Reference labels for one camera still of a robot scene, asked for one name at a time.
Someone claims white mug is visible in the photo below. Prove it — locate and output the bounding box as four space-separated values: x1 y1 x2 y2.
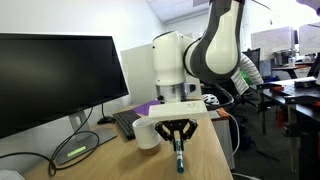
132 117 161 150

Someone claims black optical breadboard table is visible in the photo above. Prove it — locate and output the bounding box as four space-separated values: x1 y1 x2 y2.
257 77 320 118

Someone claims black keyboard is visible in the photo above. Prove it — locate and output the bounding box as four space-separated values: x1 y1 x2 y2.
113 110 140 140

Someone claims white power adapter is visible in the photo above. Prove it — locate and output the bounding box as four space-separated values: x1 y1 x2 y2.
0 170 25 180

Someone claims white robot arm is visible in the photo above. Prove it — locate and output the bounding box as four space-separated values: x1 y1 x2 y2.
152 0 245 104

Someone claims black monitor cable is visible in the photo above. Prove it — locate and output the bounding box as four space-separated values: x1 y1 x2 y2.
0 106 101 177

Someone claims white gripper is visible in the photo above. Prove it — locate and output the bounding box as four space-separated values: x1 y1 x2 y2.
148 100 207 142

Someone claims white flexible hose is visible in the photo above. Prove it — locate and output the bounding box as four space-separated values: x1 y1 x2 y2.
230 53 264 96

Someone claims black computer monitor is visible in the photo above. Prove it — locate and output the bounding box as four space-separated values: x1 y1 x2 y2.
0 33 129 138

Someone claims teal marker pen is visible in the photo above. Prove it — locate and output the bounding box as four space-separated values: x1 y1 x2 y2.
175 133 184 173

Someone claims black computer mouse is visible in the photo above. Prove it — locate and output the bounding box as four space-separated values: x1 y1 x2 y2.
97 116 115 125

